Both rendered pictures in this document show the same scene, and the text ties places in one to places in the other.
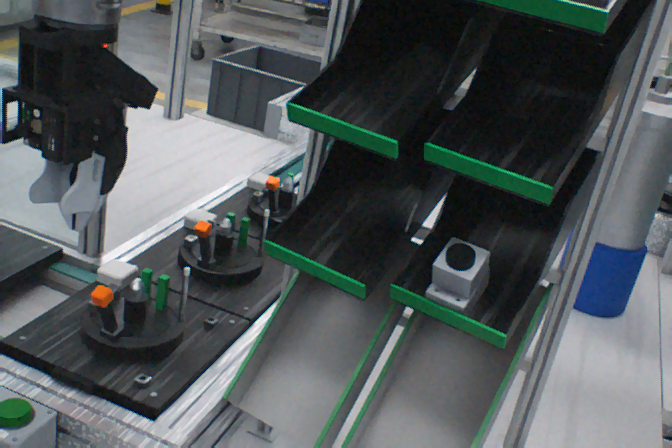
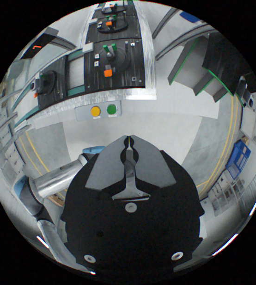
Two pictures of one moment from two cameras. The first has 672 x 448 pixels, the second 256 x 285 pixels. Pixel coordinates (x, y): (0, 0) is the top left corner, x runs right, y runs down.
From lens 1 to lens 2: 82 cm
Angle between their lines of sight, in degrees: 98
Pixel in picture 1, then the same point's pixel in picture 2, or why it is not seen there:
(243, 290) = (129, 29)
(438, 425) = (215, 84)
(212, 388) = (149, 66)
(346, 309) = (200, 57)
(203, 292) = (118, 35)
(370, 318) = not seen: hidden behind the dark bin
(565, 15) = not seen: outside the picture
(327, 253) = (221, 71)
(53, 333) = (93, 78)
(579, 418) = not seen: hidden behind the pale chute
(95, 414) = (129, 95)
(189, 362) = (139, 62)
